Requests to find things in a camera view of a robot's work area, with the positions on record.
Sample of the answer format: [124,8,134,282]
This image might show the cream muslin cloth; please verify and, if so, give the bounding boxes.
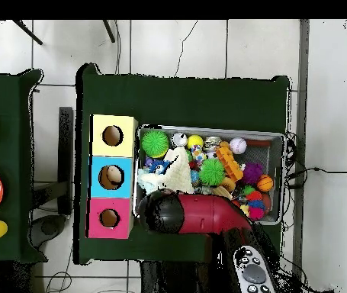
[160,146,195,195]

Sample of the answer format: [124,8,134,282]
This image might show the green spiky ball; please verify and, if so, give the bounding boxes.
[140,129,170,159]
[198,158,227,187]

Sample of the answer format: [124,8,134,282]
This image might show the wooden box with three holes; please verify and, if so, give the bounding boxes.
[86,113,139,240]

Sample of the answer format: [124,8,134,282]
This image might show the clear mesh bin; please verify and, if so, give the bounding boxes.
[133,124,287,226]

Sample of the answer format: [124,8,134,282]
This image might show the yellow ball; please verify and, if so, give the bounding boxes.
[187,134,204,150]

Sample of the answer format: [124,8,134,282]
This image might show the orange plastic comb toy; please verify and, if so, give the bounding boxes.
[215,145,245,182]

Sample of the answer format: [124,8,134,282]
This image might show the toy hamburger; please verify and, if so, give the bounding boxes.
[218,176,237,194]

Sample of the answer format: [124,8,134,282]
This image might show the dark green tablecloth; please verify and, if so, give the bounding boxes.
[75,63,291,269]
[0,69,45,265]

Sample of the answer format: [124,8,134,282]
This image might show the white baseball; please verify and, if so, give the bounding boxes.
[230,137,248,155]

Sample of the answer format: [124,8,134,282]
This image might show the purple spiky toy with eyes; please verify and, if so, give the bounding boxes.
[242,162,264,185]

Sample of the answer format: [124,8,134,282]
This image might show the small orange basketball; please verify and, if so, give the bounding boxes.
[257,175,275,192]

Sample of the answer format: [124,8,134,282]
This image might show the black tripod leg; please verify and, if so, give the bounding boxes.
[102,20,117,43]
[11,20,43,46]

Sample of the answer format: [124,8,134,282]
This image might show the grey floor strip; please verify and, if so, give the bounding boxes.
[297,20,311,205]

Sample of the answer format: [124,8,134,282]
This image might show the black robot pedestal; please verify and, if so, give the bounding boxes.
[139,261,223,293]

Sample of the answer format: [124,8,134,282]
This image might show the black floor cable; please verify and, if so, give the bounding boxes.
[285,164,347,181]

